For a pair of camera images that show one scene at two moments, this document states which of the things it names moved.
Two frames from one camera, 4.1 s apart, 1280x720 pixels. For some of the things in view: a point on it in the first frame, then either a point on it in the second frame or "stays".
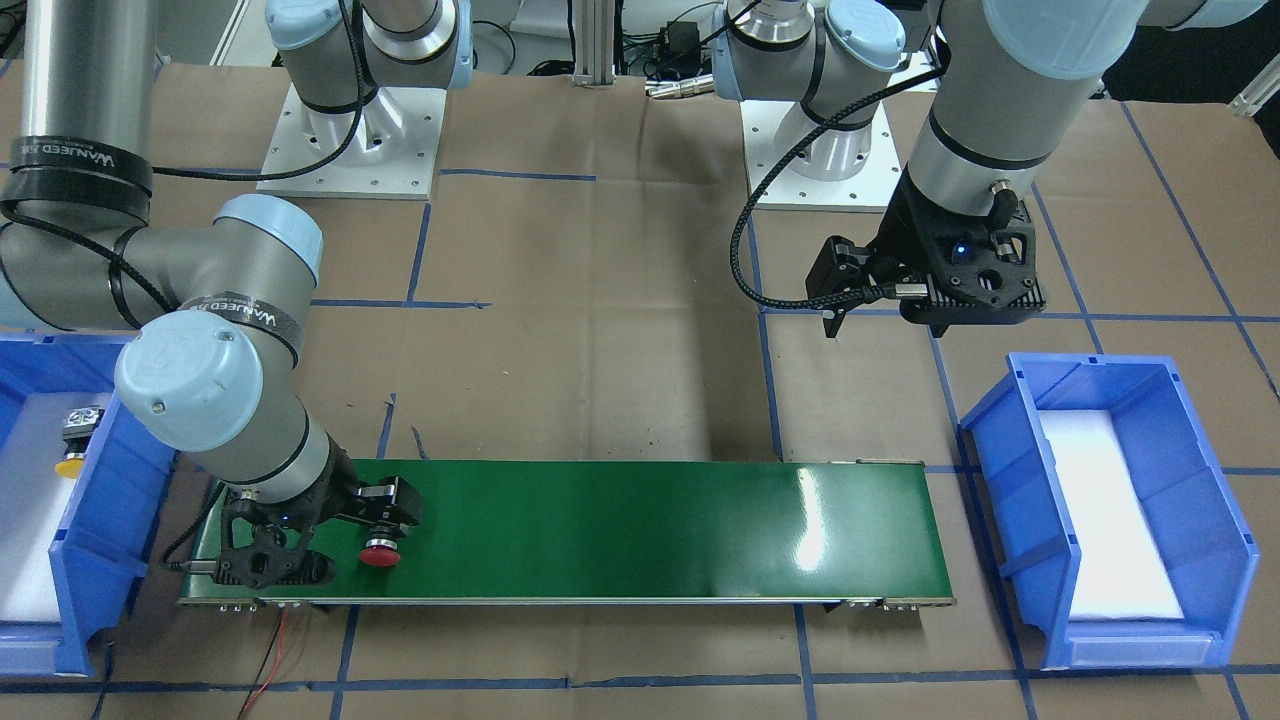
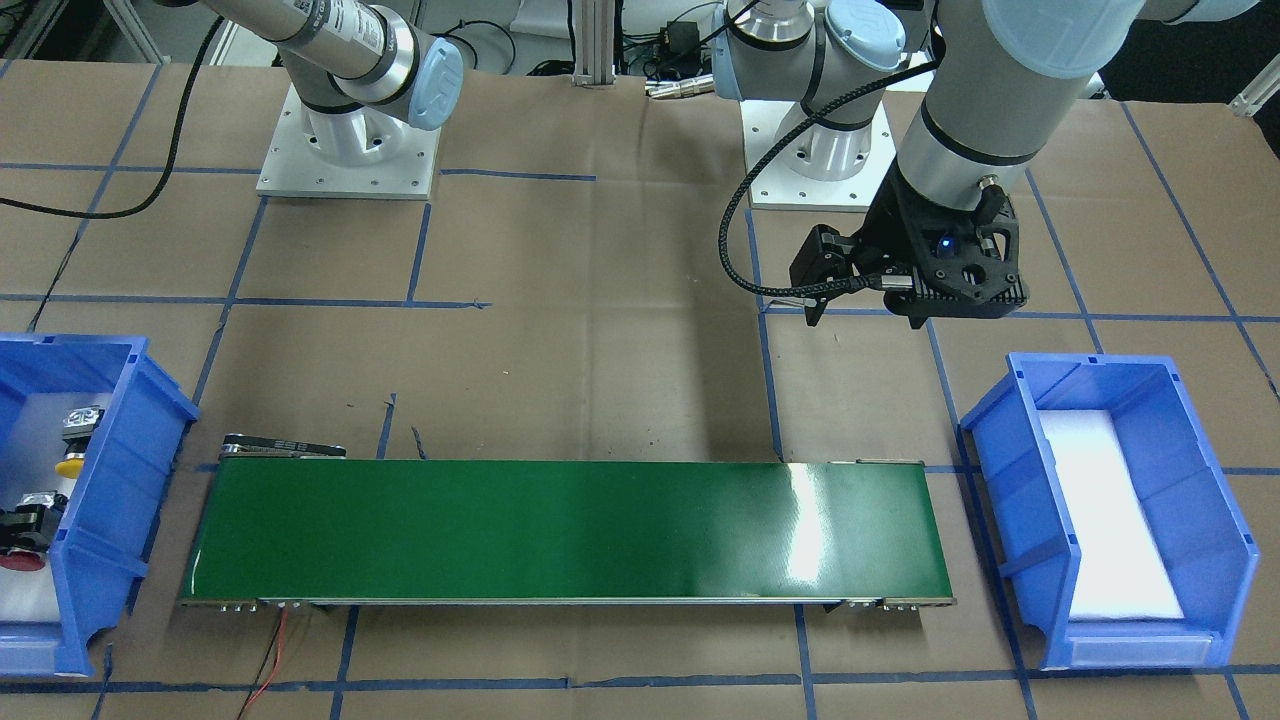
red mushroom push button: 381,549 to 22,560
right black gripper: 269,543 to 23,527
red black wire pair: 268,665 stays
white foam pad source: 1121,573 stays
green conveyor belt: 640,532 stays
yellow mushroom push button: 79,425 stays
